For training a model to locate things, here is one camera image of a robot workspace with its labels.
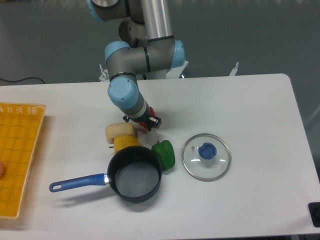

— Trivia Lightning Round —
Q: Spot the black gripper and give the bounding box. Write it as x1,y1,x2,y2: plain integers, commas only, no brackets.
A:
122,106,162,131

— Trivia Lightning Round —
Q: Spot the red bell pepper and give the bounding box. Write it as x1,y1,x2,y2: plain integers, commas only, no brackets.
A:
139,106,156,129

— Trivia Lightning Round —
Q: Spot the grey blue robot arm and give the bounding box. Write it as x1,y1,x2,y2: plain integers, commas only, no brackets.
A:
87,0,186,130

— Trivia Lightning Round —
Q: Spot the green bell pepper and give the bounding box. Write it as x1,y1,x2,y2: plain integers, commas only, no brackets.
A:
151,140,176,171

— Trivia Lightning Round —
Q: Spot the beige bread loaf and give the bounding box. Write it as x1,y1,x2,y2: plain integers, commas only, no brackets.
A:
105,122,136,144

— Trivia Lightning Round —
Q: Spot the yellow corn cob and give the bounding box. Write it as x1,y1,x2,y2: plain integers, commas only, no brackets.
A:
113,135,140,154

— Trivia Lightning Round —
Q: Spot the glass pot lid blue knob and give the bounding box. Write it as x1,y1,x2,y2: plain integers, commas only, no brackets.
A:
181,133,232,182

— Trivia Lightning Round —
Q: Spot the yellow woven basket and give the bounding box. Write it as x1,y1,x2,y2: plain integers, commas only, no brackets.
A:
0,102,46,219

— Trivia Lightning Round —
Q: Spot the black saucepan blue handle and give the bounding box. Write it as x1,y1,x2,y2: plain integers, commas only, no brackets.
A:
49,146,163,203

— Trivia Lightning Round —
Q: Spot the black cable on floor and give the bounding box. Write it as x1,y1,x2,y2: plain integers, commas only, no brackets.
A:
0,76,46,84

